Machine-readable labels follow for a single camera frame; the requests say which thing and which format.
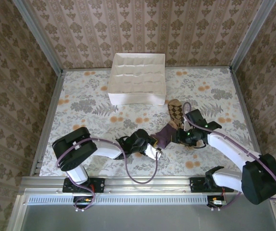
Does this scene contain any grey metal panel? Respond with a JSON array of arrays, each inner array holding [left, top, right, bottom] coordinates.
[[20, 203, 276, 231]]

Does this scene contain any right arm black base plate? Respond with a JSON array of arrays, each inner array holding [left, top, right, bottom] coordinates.
[[190, 177, 234, 193]]

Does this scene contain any aluminium table side rail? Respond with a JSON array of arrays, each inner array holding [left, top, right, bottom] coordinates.
[[29, 71, 65, 178], [231, 69, 268, 176]]

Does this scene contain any aluminium frame post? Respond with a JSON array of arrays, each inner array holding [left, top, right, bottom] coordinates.
[[12, 0, 64, 74], [230, 0, 276, 73]]

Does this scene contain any slotted grey cable duct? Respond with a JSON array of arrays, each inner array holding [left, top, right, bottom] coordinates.
[[26, 194, 210, 205]]

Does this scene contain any aluminium mounting rail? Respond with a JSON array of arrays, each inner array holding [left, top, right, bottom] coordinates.
[[20, 175, 276, 196]]

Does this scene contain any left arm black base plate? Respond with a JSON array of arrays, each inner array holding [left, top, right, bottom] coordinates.
[[62, 177, 105, 194]]

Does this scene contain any purple sock tan toe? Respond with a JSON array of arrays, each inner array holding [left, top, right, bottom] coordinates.
[[152, 121, 178, 149]]

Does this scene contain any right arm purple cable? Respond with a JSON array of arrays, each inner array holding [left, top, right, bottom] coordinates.
[[181, 101, 276, 212]]

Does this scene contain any white fabric organizer box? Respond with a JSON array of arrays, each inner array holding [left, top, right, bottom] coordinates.
[[107, 52, 167, 106]]

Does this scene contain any floral tablecloth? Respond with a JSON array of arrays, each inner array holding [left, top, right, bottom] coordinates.
[[39, 67, 263, 178]]

